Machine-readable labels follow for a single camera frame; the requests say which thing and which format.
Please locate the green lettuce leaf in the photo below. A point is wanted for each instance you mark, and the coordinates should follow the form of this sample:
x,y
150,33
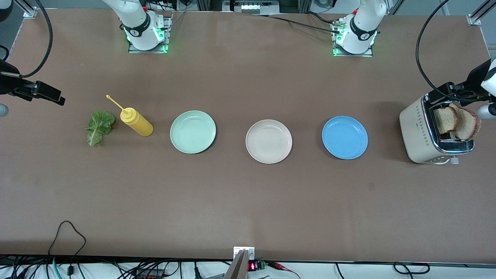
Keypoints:
x,y
99,124

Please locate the mint green plate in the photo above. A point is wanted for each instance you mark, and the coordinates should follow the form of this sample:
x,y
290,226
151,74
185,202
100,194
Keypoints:
x,y
193,131

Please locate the grey aluminium bar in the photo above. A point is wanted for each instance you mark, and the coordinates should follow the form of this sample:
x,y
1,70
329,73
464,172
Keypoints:
x,y
238,269

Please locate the cream and chrome toaster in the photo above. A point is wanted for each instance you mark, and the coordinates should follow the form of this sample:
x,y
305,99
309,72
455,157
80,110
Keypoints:
x,y
416,131

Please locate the light bread slice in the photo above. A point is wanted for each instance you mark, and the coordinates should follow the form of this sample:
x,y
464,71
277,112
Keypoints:
x,y
445,120

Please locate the white metal bracket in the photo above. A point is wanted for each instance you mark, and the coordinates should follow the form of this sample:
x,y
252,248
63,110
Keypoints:
x,y
237,252

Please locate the white power box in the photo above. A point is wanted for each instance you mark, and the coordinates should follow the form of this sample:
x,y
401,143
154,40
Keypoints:
x,y
252,7

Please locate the blue plate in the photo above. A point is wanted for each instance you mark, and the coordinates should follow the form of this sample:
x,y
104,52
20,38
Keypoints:
x,y
345,137

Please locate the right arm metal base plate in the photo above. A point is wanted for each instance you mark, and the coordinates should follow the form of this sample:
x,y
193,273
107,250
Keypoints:
x,y
133,49

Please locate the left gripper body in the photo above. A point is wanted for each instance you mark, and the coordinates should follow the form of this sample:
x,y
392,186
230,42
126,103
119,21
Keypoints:
x,y
475,76

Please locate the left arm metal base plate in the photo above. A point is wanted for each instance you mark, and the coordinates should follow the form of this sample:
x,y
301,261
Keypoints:
x,y
366,54

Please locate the yellow squeeze bottle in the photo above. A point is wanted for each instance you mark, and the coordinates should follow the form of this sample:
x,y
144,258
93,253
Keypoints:
x,y
137,124

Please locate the red display circuit module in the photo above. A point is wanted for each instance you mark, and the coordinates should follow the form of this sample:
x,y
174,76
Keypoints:
x,y
252,266

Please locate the brown-crusted bread slice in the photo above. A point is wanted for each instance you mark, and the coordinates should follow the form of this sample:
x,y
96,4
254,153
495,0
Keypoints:
x,y
469,124

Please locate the aluminium frame post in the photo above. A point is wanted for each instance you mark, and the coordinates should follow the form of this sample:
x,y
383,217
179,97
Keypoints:
x,y
474,18
29,11

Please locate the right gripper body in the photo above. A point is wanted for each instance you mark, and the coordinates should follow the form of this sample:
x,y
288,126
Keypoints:
x,y
8,83

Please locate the beige plate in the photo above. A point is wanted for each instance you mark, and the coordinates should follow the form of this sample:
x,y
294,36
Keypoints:
x,y
268,141

